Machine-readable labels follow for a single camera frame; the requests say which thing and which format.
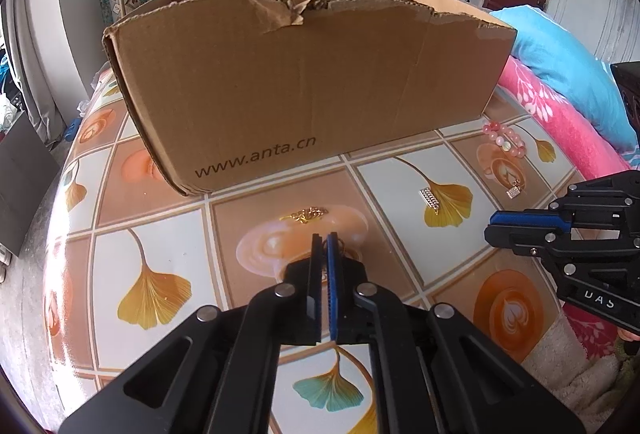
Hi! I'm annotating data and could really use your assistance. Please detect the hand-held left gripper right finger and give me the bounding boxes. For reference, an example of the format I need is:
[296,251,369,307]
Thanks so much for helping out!
[325,234,587,434]

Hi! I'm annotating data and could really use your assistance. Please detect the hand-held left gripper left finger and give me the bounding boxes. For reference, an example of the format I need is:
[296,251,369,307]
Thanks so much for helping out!
[59,234,322,434]

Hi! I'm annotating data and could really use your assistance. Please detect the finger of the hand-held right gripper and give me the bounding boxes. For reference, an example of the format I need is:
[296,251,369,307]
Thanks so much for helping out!
[489,169,637,231]
[484,227,637,261]

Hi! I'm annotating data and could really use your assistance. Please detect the brown cardboard box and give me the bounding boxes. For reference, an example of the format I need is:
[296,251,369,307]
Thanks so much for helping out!
[101,0,518,199]

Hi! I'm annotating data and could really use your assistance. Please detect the white fluffy towel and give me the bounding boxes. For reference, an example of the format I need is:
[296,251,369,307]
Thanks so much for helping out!
[520,314,626,415]

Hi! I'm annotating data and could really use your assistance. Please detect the pink floral blanket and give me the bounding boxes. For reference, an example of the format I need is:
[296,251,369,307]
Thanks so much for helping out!
[495,56,640,360]

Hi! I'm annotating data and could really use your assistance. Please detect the light blue pillow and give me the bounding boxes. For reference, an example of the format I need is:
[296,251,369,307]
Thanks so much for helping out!
[490,6,638,153]

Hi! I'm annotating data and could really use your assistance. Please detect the ginkgo leaf patterned tablecloth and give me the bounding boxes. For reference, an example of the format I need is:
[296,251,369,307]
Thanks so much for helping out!
[42,64,640,434]

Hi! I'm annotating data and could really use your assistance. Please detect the dark grey cabinet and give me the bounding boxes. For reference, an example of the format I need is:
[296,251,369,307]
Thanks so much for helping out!
[0,116,61,259]

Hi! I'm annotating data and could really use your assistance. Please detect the grey curtain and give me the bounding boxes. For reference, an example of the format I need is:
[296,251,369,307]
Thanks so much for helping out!
[10,0,68,149]

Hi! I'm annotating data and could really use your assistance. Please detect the pile of clothes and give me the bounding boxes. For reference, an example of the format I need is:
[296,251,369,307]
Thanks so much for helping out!
[0,44,23,135]

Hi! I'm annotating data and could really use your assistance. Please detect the gold chain bracelet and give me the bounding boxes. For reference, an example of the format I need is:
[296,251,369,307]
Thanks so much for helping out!
[279,206,330,223]

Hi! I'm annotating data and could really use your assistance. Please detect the pink bead bracelet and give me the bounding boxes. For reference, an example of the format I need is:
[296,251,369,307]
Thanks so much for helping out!
[481,121,528,158]

